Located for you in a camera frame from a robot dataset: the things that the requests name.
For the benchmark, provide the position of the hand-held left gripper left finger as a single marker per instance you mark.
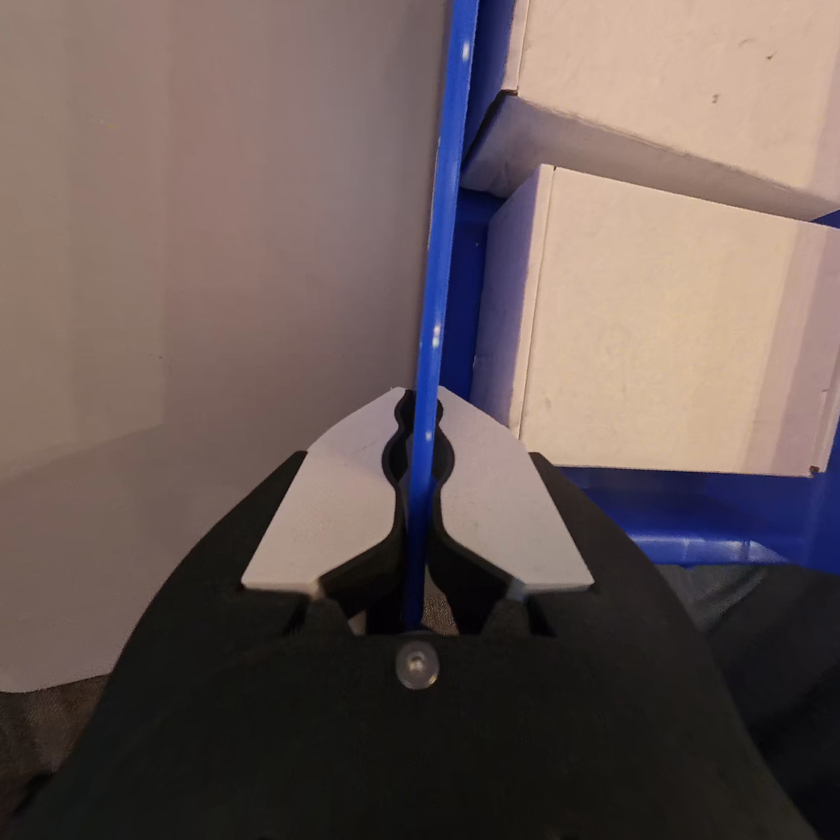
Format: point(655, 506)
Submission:
point(328, 518)

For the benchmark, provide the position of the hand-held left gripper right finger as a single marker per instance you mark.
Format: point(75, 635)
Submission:
point(505, 518)

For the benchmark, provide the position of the blue plastic bin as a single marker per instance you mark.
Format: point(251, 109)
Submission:
point(446, 197)

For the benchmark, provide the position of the white cardboard box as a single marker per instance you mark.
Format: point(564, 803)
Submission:
point(656, 328)
point(656, 65)

